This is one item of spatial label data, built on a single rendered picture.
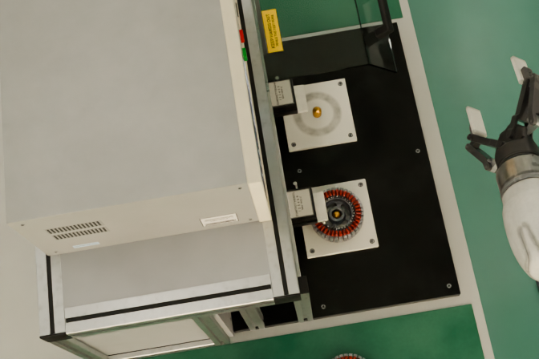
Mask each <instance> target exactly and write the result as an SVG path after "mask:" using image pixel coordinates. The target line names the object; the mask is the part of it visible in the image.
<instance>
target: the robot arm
mask: <svg viewBox="0 0 539 359"><path fill-rule="evenodd" d="M510 59H511V61H512V64H513V68H514V70H515V73H516V76H517V79H518V82H519V84H521V85H522V88H521V93H520V97H519V100H518V104H517V109H516V113H515V115H513V116H512V119H511V123H510V124H509V125H508V126H507V127H506V129H505V130H504V131H502V132H501V133H500V134H499V136H500V137H499V139H498V140H496V139H488V138H486V137H487V133H486V130H485V127H484V122H483V119H482V116H481V113H480V111H479V110H477V109H475V108H472V107H469V106H467V107H466V111H467V114H468V119H469V122H470V126H469V130H470V133H471V134H468V136H467V140H470V141H471V142H470V143H467V144H466V146H465V149H466V150H467V151H468V152H470V153H471V154H472V155H473V156H475V157H476V158H477V159H478V160H479V161H480V162H481V163H482V164H483V165H484V169H485V170H486V171H490V172H493V173H496V182H497V185H498V188H499V191H500V198H501V201H502V203H503V211H502V216H503V221H504V226H505V231H506V235H507V237H508V240H509V244H510V247H511V249H512V251H513V254H514V256H515V257H516V259H517V262H518V263H519V265H520V266H521V267H522V268H523V270H524V271H525V272H526V273H527V274H528V276H530V277H531V278H532V279H534V280H536V281H539V148H538V146H537V145H536V143H535V142H534V141H533V132H534V131H535V130H536V129H537V128H539V75H537V74H535V73H533V72H532V70H531V69H530V68H528V67H527V64H526V62H525V60H522V59H520V58H517V57H515V56H512V57H511V58H510ZM517 121H519V122H522V123H523V124H524V126H522V125H520V124H517ZM480 145H485V146H488V147H494V148H496V153H495V159H493V158H492V157H491V156H489V155H488V154H487V153H485V152H484V151H483V150H481V149H480V148H479V146H480Z"/></svg>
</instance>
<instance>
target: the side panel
mask: <svg viewBox="0 0 539 359"><path fill-rule="evenodd" d="M222 341H223V342H224V343H225V345H227V344H230V338H229V337H228V335H227V334H226V332H225V331H224V329H223V328H222V327H221V326H220V325H219V323H218V322H217V321H216V319H215V318H214V317H213V315H211V316H206V317H197V318H192V319H187V320H182V321H173V322H168V323H163V324H158V325H149V326H144V327H139V328H134V329H125V330H120V331H115V332H109V333H101V334H96V335H90V336H85V337H76V338H72V339H67V340H62V341H53V342H49V343H51V344H53V345H56V346H58V347H59V348H61V349H64V350H66V351H68V352H70V353H73V354H74V355H76V356H78V357H81V358H82V359H141V358H146V357H155V356H160V355H165V354H170V353H179V352H184V351H189V350H194V349H203V348H208V347H213V346H218V345H221V342H222Z"/></svg>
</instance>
